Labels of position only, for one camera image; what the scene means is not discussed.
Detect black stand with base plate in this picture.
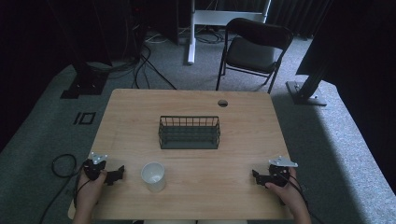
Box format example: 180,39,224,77
60,0,109,100
285,59,331,107

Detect person's right hand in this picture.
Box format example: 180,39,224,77
264,167,310,218

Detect black folding chair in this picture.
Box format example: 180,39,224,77
215,17,294,95

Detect dark curtain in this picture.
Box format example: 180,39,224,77
267,0,331,38

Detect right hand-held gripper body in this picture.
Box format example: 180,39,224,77
267,155,299,189

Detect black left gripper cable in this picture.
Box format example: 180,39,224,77
38,153,94,224

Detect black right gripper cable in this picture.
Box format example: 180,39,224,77
278,173,325,224

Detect dark wire basket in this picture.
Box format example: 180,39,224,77
157,115,221,150

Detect black floor cables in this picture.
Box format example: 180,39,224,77
87,18,226,91

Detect person's left hand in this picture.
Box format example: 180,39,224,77
74,169,108,217

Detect white desk frame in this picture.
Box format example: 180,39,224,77
186,0,273,66

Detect white cup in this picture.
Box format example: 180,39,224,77
140,161,167,193

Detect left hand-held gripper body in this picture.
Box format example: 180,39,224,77
81,151,109,182

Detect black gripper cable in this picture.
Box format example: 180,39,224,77
38,153,94,224
278,173,325,224

